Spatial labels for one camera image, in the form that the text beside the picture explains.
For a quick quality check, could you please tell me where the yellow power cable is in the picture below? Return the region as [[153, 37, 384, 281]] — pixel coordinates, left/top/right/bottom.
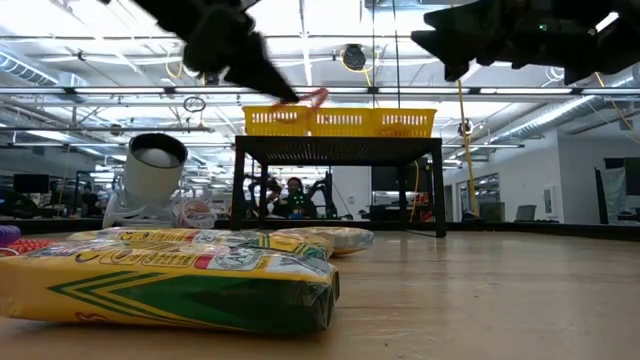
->
[[455, 79, 481, 217]]

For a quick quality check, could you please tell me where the purple coil keychain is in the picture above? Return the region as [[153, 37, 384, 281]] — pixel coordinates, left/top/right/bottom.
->
[[0, 224, 23, 247]]

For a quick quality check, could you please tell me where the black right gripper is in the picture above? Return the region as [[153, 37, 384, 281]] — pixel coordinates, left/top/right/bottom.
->
[[410, 0, 640, 87]]

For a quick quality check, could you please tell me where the red coil keychain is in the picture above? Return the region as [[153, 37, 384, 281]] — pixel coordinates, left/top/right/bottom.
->
[[0, 238, 57, 257]]

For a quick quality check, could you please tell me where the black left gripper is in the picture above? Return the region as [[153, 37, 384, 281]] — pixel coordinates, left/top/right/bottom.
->
[[132, 0, 301, 104]]

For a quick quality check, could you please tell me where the white desk lamp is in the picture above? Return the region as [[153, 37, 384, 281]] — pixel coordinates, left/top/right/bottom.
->
[[102, 132, 190, 231]]

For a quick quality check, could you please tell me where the person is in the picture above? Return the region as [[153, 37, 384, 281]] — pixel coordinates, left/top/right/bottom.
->
[[79, 183, 102, 218], [272, 176, 321, 220]]

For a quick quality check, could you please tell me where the black perforated metal stand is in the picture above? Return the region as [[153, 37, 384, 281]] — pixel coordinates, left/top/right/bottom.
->
[[229, 135, 448, 239]]

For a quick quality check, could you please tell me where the black aluminium table frame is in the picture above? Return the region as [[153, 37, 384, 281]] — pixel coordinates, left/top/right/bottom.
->
[[0, 215, 640, 242]]

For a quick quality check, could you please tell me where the white coiled lamp cable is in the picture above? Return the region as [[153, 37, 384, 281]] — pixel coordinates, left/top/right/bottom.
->
[[169, 198, 220, 231]]

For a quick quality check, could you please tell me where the black ceiling cable reel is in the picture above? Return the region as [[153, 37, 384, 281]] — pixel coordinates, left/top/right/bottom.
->
[[341, 43, 369, 73]]

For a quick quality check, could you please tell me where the black computer monitor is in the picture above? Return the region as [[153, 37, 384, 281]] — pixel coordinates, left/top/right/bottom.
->
[[13, 173, 50, 195]]

